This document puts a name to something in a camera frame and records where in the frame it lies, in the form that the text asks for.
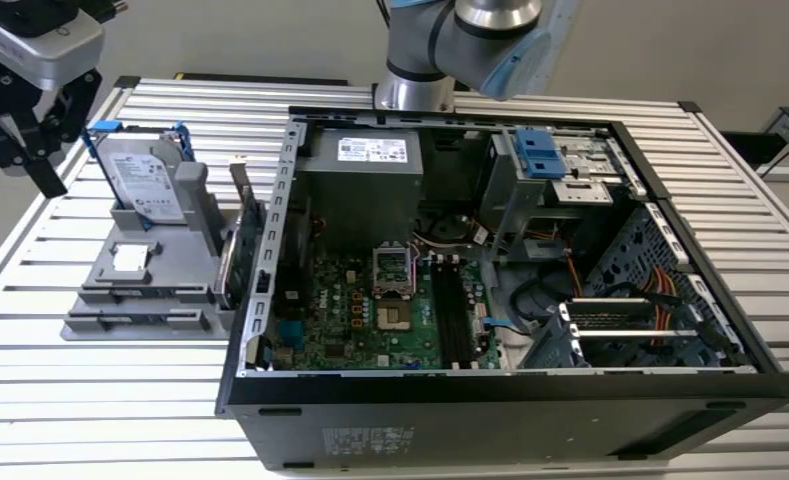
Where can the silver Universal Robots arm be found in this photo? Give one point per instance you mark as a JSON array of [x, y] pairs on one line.
[[434, 30]]

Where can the black RAM slot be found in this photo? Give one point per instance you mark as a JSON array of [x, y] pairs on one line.
[[468, 310], [450, 310], [441, 310], [458, 310]]

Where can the hard disk in blue carrier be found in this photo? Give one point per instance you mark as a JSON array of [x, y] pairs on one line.
[[141, 175]]

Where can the silver CPU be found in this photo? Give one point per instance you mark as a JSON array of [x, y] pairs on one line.
[[130, 257]]

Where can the grey parts rack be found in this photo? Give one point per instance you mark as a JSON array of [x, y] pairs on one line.
[[181, 260]]

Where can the green graphics card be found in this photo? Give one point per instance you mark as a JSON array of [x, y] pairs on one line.
[[241, 260]]

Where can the grey power supply unit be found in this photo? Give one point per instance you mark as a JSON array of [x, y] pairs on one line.
[[361, 200]]

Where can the blue port connector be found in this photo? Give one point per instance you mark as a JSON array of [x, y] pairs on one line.
[[289, 334]]

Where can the green Dell motherboard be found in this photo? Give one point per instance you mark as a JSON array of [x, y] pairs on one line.
[[341, 330]]

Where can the black square chip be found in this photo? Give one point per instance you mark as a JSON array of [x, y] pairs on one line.
[[334, 350]]

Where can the round black speaker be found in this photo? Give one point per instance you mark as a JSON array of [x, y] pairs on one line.
[[453, 227]]

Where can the CPU socket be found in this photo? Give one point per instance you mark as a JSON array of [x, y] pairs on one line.
[[394, 316]]

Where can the metal drive cage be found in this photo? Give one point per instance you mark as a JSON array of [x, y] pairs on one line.
[[514, 205]]

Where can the blue plastic drive latch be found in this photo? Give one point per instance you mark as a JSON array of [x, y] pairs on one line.
[[534, 150]]

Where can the black open PC case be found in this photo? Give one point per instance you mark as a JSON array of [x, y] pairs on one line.
[[434, 420]]

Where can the grey disk bay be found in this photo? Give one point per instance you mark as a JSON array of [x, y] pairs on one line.
[[624, 334]]

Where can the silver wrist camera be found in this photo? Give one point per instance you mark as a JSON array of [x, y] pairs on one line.
[[41, 50]]

